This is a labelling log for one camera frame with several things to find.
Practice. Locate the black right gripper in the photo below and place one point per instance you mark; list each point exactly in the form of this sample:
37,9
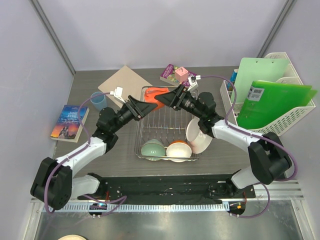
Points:
171,98

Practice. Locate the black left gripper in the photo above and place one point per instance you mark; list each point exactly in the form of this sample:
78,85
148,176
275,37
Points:
138,109

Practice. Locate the orange ceramic mug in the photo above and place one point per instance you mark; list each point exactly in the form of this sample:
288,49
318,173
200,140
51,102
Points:
153,93

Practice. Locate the blue plastic cup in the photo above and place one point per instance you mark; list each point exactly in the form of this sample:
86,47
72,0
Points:
99,101

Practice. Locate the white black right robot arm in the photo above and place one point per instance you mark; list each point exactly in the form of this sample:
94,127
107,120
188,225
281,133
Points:
267,156

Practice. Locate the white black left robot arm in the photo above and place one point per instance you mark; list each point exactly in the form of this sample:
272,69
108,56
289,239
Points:
54,182

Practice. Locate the purple paperback book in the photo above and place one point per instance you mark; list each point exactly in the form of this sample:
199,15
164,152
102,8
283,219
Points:
168,76

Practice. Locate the pink cube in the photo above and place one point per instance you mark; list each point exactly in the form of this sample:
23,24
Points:
181,74

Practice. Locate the green ceramic bowl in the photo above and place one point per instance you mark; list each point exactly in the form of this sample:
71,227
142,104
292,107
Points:
153,150

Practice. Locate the orange white ceramic bowl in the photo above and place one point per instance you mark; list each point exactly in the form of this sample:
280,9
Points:
178,151

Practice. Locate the blue white carton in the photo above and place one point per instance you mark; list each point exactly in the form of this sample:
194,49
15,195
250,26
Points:
232,80

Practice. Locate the blue Jane Eyre book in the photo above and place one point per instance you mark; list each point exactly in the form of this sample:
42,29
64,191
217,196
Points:
67,127

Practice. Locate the light green clipboard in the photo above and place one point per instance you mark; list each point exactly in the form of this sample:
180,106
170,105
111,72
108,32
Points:
254,69

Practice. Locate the bright green plastic folder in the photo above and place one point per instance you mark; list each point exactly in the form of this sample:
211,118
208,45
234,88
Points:
266,101

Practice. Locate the white plastic file organizer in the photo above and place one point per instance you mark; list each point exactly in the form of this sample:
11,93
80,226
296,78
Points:
287,120

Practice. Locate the cream round plate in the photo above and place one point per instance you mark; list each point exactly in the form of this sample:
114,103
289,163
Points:
72,237

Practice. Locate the metal wire dish rack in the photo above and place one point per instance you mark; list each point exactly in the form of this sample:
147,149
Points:
164,125

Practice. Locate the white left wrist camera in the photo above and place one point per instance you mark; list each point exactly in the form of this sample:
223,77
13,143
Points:
117,94

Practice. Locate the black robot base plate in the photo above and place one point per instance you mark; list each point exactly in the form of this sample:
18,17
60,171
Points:
170,190

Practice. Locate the white slotted cable duct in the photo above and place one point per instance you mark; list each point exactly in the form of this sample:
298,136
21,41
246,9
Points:
94,207

